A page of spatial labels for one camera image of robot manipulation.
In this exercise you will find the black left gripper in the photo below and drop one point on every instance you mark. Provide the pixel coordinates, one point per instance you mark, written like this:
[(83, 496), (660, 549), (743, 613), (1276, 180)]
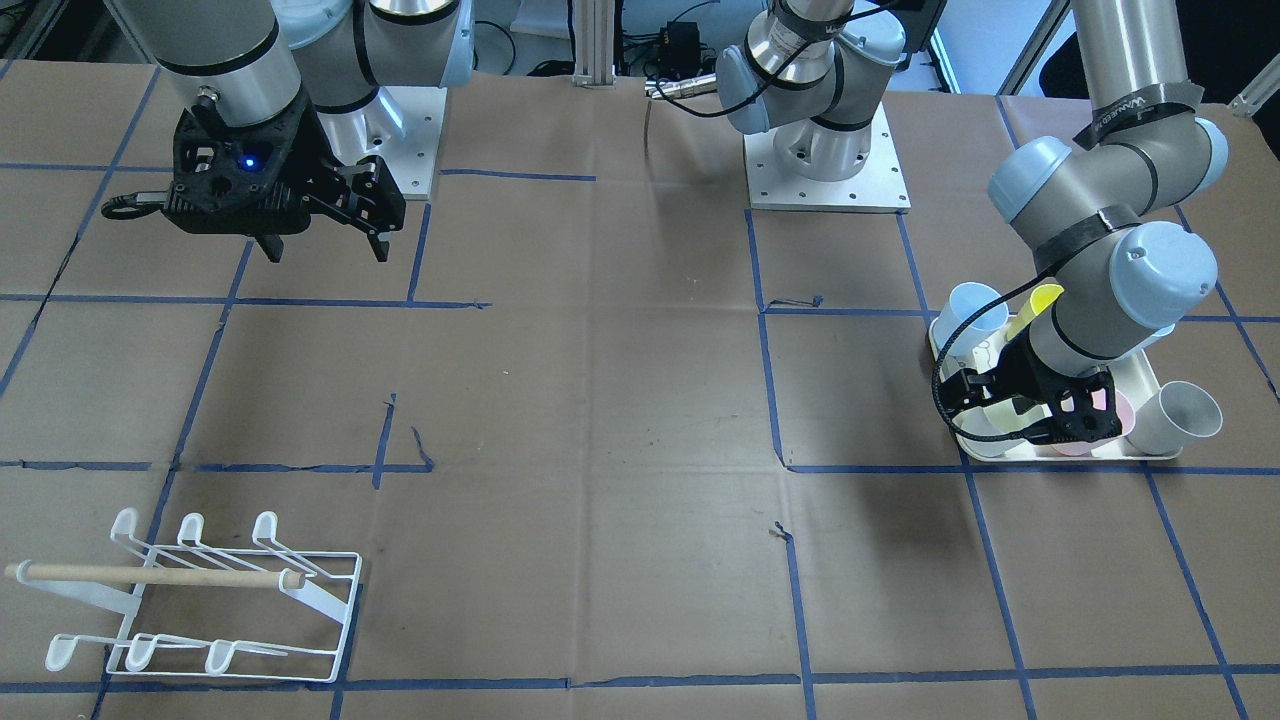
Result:
[(1018, 386)]

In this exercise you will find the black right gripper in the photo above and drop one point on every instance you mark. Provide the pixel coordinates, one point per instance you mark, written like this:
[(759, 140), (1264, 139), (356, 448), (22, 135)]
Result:
[(318, 172)]

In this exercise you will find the pale green white cup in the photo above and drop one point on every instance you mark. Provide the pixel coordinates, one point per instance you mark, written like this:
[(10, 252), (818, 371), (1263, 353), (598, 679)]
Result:
[(995, 420)]

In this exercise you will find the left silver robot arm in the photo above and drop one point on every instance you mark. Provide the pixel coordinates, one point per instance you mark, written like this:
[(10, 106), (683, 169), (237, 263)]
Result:
[(818, 70)]

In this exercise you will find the grey plastic cup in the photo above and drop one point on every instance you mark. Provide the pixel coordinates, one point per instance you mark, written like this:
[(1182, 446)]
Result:
[(1177, 415)]

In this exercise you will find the yellow plastic cup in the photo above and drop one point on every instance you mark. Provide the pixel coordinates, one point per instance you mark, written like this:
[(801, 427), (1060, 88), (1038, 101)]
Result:
[(1038, 301)]

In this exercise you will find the aluminium frame post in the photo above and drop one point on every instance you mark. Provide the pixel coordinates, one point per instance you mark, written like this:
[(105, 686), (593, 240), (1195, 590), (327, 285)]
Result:
[(594, 35)]

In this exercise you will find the white wire cup rack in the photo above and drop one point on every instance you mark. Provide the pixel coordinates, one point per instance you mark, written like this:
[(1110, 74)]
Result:
[(263, 635)]

